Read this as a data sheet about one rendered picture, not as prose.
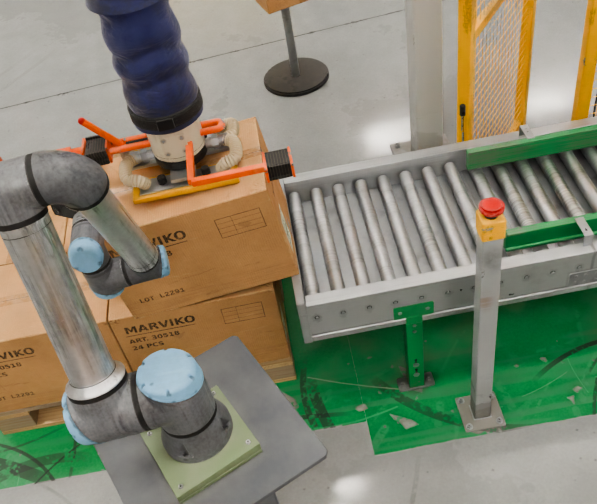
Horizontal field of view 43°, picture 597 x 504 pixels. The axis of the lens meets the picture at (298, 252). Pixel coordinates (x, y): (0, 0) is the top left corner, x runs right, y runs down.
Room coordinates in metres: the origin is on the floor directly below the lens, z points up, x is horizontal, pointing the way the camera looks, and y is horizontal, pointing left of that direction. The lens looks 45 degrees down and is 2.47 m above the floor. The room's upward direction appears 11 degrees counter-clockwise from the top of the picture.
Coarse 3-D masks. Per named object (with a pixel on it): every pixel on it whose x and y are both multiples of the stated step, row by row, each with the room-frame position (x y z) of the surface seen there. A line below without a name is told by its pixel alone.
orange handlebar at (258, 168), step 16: (208, 128) 1.96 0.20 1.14; (112, 144) 2.00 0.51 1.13; (128, 144) 1.97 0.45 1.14; (144, 144) 1.96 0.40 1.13; (192, 144) 1.91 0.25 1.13; (192, 160) 1.82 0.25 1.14; (192, 176) 1.74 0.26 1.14; (208, 176) 1.73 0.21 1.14; (224, 176) 1.72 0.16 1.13; (240, 176) 1.72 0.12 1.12
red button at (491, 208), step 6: (486, 198) 1.51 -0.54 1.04; (492, 198) 1.51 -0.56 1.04; (480, 204) 1.50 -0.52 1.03; (486, 204) 1.49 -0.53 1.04; (492, 204) 1.48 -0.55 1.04; (498, 204) 1.48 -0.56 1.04; (504, 204) 1.48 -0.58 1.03; (480, 210) 1.48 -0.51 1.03; (486, 210) 1.46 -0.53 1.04; (492, 210) 1.46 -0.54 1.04; (498, 210) 1.46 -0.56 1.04; (486, 216) 1.47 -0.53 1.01; (492, 216) 1.45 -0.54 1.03
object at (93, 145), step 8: (96, 136) 2.03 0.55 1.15; (88, 144) 2.00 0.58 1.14; (96, 144) 1.99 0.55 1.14; (104, 144) 1.99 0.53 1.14; (88, 152) 1.96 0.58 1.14; (96, 152) 1.94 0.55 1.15; (104, 152) 1.94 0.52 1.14; (96, 160) 1.95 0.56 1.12; (104, 160) 1.94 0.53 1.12; (112, 160) 1.95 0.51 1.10
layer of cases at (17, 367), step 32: (64, 224) 2.37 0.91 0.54; (0, 256) 2.26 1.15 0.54; (0, 288) 2.07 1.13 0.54; (256, 288) 1.81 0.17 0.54; (0, 320) 1.91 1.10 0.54; (32, 320) 1.88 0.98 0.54; (96, 320) 1.81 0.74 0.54; (128, 320) 1.80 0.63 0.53; (160, 320) 1.80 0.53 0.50; (192, 320) 1.80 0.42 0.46; (224, 320) 1.80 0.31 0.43; (256, 320) 1.79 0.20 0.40; (0, 352) 1.80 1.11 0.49; (32, 352) 1.80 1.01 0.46; (128, 352) 1.80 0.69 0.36; (192, 352) 1.80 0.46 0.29; (256, 352) 1.79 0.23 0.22; (288, 352) 1.79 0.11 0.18; (0, 384) 1.81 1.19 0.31; (32, 384) 1.80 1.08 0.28; (64, 384) 1.80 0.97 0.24
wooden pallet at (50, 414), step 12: (288, 336) 1.92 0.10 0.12; (276, 360) 1.79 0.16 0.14; (288, 360) 1.79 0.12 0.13; (276, 372) 1.79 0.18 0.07; (288, 372) 1.79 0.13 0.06; (24, 408) 1.80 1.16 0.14; (36, 408) 1.80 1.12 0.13; (48, 408) 1.88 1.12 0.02; (60, 408) 1.86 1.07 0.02; (0, 420) 1.81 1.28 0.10; (12, 420) 1.80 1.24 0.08; (24, 420) 1.80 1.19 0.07; (36, 420) 1.82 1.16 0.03; (48, 420) 1.82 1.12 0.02; (60, 420) 1.80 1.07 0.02; (12, 432) 1.80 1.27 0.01
